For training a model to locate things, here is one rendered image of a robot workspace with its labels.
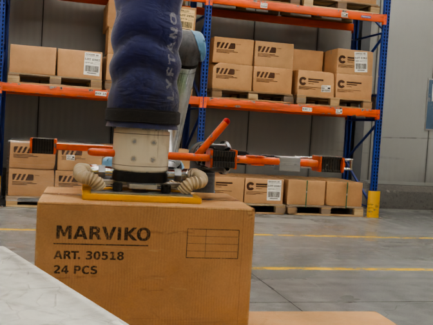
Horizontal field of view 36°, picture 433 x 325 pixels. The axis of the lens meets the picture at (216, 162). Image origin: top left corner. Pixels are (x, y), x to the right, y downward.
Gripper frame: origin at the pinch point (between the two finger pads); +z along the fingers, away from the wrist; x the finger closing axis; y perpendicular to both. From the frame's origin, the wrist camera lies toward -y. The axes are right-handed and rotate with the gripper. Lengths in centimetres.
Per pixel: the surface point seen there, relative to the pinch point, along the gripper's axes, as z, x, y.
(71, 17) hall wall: -839, 168, 50
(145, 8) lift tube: 10, 42, 30
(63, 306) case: 150, -7, 50
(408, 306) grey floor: -225, -106, -193
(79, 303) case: 149, -7, 48
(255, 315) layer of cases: -14, -53, -16
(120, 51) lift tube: 6.4, 29.5, 36.1
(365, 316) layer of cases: -13, -53, -56
